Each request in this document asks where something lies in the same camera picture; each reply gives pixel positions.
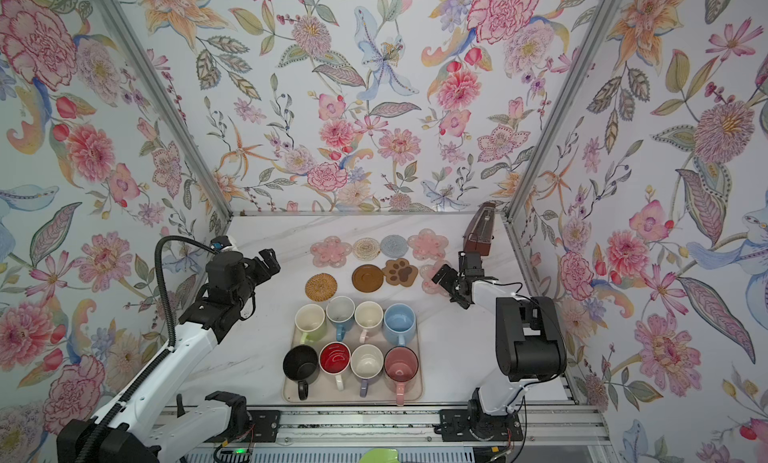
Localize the light blue mug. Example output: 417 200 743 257
382 303 417 346

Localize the white mug green outside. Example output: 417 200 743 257
294 303 327 344

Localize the black mug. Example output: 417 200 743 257
282 344 320 401

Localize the pink mug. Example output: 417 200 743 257
384 346 420 406

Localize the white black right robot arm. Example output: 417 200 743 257
430 251 567 443

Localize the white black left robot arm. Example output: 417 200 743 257
56 249 280 462

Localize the pink flower coaster front right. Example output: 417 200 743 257
419 259 449 297

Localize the pink flower coaster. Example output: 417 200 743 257
407 228 449 261
419 259 449 297
310 236 353 268

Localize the pink flower coaster back right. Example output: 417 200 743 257
407 228 449 261

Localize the cork paw print coaster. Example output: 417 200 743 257
382 258 419 287

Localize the light blue woven coaster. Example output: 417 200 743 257
380 234 409 259

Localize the round rattan woven coaster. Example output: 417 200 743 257
305 273 338 302

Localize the round brown wooden coaster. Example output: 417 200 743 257
351 264 384 293

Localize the multicolour zigzag woven coaster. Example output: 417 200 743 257
352 237 381 261

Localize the pink flower coaster left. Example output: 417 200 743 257
310 236 353 268

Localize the red-brown wooden metronome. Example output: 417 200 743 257
463 201 496 257

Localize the cream white mug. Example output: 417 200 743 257
354 301 384 344

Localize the red inside white mug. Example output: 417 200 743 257
319 341 351 391

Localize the beige serving tray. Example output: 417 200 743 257
282 317 424 405

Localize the white mug purple handle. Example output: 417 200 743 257
350 344 384 398

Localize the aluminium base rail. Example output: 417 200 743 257
179 404 613 449

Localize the green object below rail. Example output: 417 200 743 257
359 448 400 463

